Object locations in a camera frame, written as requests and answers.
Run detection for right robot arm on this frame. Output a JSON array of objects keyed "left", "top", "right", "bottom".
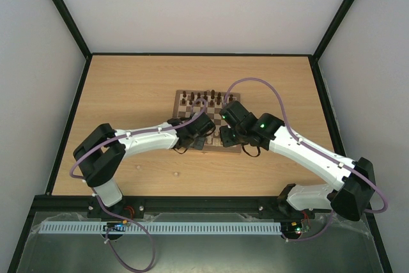
[{"left": 220, "top": 100, "right": 375, "bottom": 221}]

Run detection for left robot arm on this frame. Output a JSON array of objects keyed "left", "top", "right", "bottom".
[{"left": 70, "top": 113, "right": 215, "bottom": 207}]

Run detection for wooden chess board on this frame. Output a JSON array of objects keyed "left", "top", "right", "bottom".
[{"left": 173, "top": 90, "right": 242, "bottom": 153}]

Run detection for right circuit board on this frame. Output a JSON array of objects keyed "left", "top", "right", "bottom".
[{"left": 281, "top": 219, "right": 311, "bottom": 237}]

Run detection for circuit board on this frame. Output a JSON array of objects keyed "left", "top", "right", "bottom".
[
  {"left": 281, "top": 219, "right": 311, "bottom": 237},
  {"left": 102, "top": 220, "right": 132, "bottom": 232}
]

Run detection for left circuit board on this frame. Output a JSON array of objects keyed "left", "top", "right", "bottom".
[{"left": 102, "top": 220, "right": 132, "bottom": 232}]

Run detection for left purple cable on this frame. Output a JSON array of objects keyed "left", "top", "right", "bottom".
[{"left": 70, "top": 98, "right": 157, "bottom": 271}]

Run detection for black aluminium frame rail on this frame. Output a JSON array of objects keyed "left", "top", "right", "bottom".
[{"left": 31, "top": 194, "right": 371, "bottom": 219}]

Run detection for grey slotted cable duct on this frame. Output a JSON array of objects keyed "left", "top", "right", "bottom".
[{"left": 38, "top": 221, "right": 282, "bottom": 235}]

